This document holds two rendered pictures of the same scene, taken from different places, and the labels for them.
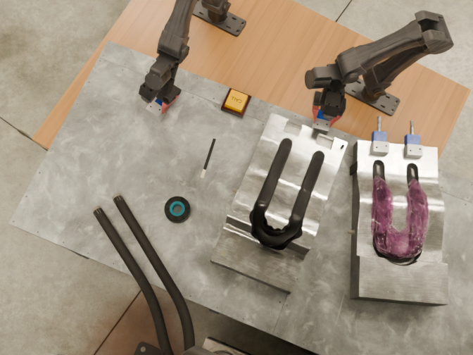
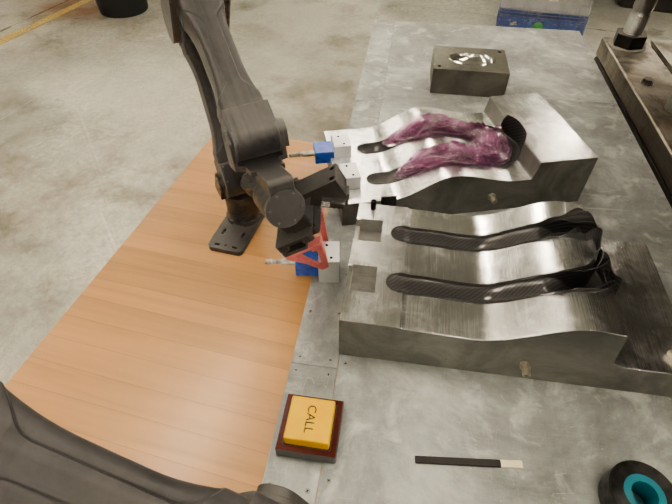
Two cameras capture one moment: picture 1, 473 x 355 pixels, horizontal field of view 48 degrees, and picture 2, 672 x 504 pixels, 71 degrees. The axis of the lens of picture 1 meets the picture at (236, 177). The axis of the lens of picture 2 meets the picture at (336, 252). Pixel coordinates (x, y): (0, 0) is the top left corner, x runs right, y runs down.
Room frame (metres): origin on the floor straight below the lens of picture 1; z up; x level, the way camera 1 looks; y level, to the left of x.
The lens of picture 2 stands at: (0.74, 0.31, 1.44)
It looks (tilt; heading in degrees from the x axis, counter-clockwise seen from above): 46 degrees down; 264
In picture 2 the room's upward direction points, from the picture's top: straight up
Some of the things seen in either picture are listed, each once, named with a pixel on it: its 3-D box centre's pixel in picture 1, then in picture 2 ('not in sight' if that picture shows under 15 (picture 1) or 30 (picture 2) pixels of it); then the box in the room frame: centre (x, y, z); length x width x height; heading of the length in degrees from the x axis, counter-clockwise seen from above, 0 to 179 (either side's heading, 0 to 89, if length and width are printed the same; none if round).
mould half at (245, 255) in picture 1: (280, 199); (506, 281); (0.42, -0.14, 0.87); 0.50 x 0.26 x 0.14; 166
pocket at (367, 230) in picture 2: (324, 142); (367, 237); (0.62, -0.26, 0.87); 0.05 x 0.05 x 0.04; 76
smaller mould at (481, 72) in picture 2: not in sight; (467, 71); (0.24, -0.93, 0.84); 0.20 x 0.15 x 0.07; 166
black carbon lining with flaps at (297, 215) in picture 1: (287, 192); (503, 254); (0.43, -0.16, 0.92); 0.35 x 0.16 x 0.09; 166
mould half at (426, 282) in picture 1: (398, 219); (447, 154); (0.41, -0.51, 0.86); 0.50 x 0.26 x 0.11; 3
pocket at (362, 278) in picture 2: (292, 129); (360, 285); (0.65, -0.16, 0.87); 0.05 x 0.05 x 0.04; 76
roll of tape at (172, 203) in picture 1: (177, 209); (638, 498); (0.35, 0.17, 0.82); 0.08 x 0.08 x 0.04
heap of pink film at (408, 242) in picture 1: (400, 215); (450, 138); (0.41, -0.51, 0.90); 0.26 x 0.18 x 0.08; 3
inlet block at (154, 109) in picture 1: (164, 100); not in sight; (0.71, 0.27, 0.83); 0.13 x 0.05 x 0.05; 153
